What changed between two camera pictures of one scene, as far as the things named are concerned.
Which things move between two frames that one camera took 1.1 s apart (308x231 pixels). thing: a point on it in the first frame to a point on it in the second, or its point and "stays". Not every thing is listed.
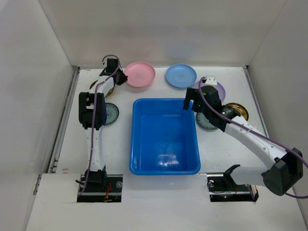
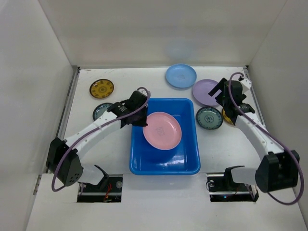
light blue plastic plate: (181, 75) stays
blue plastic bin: (163, 138) stays
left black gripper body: (122, 77) to (141, 120)
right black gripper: (195, 100) to (218, 89)
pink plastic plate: (140, 74) to (163, 131)
